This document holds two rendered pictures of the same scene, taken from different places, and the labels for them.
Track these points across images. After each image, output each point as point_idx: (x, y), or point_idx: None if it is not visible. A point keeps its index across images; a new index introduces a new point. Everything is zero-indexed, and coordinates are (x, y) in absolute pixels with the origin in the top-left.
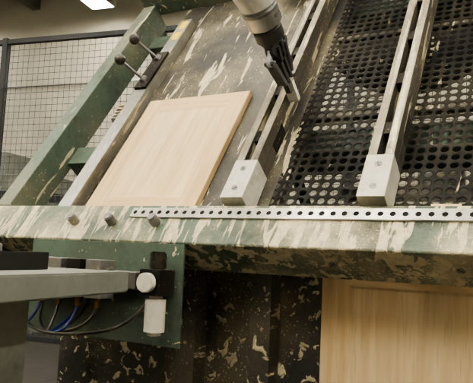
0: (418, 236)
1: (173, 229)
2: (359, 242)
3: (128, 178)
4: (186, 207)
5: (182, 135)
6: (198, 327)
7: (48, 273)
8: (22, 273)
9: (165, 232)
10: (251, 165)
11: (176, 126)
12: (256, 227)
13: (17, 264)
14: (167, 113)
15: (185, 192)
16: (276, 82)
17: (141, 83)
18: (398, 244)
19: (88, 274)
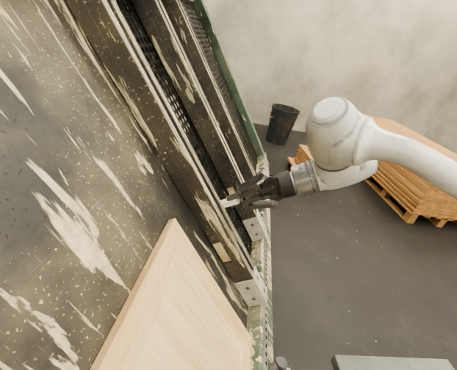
0: (268, 233)
1: (269, 350)
2: (270, 252)
3: None
4: (261, 335)
5: (192, 331)
6: None
7: (393, 357)
8: (405, 360)
9: (270, 358)
10: (256, 271)
11: (176, 341)
12: (267, 290)
13: None
14: (143, 357)
15: (241, 339)
16: (250, 208)
17: None
18: (270, 241)
19: (367, 356)
